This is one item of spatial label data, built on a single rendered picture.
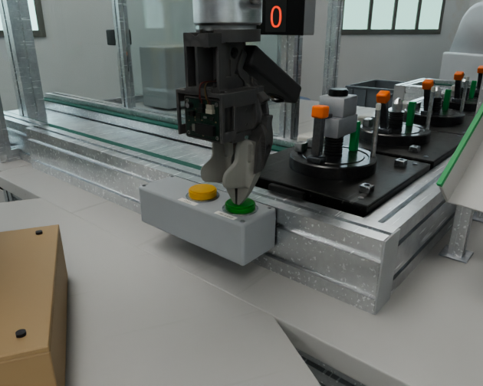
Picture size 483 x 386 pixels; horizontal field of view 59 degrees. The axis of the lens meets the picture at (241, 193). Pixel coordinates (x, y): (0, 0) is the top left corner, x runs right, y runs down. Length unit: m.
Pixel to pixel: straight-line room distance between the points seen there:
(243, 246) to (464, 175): 0.28
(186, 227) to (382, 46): 4.49
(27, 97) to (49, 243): 0.98
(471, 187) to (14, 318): 0.50
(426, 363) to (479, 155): 0.25
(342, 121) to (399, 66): 4.48
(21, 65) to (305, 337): 1.22
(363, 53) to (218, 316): 4.44
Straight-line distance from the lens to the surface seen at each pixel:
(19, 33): 1.50
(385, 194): 0.62
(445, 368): 0.51
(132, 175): 0.80
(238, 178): 0.51
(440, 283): 0.65
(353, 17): 4.73
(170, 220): 0.62
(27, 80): 1.50
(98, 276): 0.64
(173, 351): 0.49
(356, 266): 0.54
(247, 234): 0.53
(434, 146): 0.90
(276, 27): 0.87
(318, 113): 0.65
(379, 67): 4.98
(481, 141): 0.60
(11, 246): 0.58
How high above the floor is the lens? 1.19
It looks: 21 degrees down
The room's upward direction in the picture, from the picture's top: straight up
